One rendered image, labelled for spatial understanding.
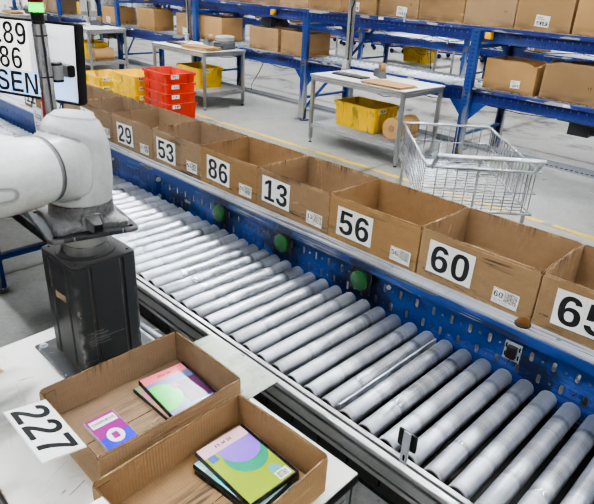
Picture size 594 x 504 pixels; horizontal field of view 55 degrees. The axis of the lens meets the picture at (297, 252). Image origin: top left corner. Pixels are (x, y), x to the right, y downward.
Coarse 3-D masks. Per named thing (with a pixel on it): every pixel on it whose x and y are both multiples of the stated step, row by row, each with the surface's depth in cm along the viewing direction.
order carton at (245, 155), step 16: (208, 144) 256; (224, 144) 263; (240, 144) 270; (256, 144) 270; (272, 144) 262; (224, 160) 243; (240, 160) 236; (256, 160) 273; (272, 160) 265; (240, 176) 238; (256, 176) 231; (256, 192) 234
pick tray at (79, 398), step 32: (128, 352) 147; (160, 352) 155; (192, 352) 153; (64, 384) 136; (96, 384) 143; (128, 384) 149; (224, 384) 146; (64, 416) 138; (96, 416) 138; (128, 416) 138; (160, 416) 139; (192, 416) 131; (96, 448) 129; (128, 448) 120; (96, 480) 119
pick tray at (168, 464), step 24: (216, 408) 130; (240, 408) 135; (192, 432) 126; (216, 432) 133; (264, 432) 131; (288, 432) 125; (144, 456) 117; (168, 456) 123; (192, 456) 128; (288, 456) 128; (312, 456) 122; (120, 480) 114; (144, 480) 120; (168, 480) 122; (192, 480) 122; (312, 480) 116
